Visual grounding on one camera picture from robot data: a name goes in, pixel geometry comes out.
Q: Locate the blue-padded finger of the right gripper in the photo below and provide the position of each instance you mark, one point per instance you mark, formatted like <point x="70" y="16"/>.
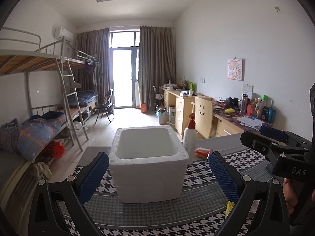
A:
<point x="281" y="136"/>
<point x="257" y="142"/>

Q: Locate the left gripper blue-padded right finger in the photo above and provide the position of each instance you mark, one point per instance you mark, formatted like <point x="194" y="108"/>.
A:
<point x="242" y="190"/>

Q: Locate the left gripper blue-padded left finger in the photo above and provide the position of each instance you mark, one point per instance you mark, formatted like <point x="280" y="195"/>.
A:
<point x="78" y="189"/>

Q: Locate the yellow foam net sleeve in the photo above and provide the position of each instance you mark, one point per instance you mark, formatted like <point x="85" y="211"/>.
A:
<point x="230" y="205"/>

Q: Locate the person's right hand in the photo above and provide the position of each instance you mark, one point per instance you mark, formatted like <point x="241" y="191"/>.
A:
<point x="289" y="195"/>

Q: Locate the teal can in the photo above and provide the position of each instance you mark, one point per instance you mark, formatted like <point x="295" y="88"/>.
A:
<point x="271" y="115"/>

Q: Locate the light wooden desk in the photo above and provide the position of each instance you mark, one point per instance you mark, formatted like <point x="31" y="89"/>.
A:
<point x="212" y="120"/>

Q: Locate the red plastic bag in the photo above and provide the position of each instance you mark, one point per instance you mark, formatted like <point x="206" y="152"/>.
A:
<point x="55" y="149"/>

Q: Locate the red snack packet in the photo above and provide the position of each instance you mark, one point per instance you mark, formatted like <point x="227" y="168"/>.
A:
<point x="203" y="152"/>

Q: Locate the wooden smiley face chair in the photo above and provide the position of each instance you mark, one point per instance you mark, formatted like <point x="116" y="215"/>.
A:
<point x="203" y="117"/>

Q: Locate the white lotion pump bottle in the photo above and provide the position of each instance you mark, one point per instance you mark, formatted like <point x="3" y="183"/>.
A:
<point x="190" y="138"/>

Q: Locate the blue orange plaid quilt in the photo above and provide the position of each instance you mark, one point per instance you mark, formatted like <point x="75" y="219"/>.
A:
<point x="37" y="132"/>

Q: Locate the white styrofoam box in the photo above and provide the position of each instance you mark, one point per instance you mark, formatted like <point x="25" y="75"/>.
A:
<point x="147" y="164"/>

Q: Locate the black folding chair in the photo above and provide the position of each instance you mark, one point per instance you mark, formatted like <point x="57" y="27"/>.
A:
<point x="106" y="107"/>

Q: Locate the far blue plaid bedding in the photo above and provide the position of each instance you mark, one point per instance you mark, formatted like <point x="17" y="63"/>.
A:
<point x="85" y="98"/>

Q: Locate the white bucket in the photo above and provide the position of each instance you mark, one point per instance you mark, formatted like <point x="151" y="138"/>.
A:
<point x="162" y="115"/>

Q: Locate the orange box on floor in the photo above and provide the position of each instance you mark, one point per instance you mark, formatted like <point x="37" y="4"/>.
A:
<point x="143" y="108"/>

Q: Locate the right brown curtain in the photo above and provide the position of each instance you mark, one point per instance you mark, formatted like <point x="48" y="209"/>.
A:
<point x="157" y="59"/>

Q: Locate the brown curtain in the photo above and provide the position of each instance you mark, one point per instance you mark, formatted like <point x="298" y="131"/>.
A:
<point x="157" y="59"/>
<point x="93" y="49"/>

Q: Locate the left brown curtain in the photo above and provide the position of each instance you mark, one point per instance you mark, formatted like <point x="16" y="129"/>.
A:
<point x="93" y="49"/>

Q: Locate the glass balcony door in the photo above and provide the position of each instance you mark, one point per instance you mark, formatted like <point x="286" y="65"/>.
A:
<point x="124" y="58"/>

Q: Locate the white air conditioner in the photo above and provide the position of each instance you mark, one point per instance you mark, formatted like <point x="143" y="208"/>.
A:
<point x="61" y="33"/>

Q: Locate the pink cartoon wall picture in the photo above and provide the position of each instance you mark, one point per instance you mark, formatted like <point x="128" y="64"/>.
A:
<point x="234" y="69"/>

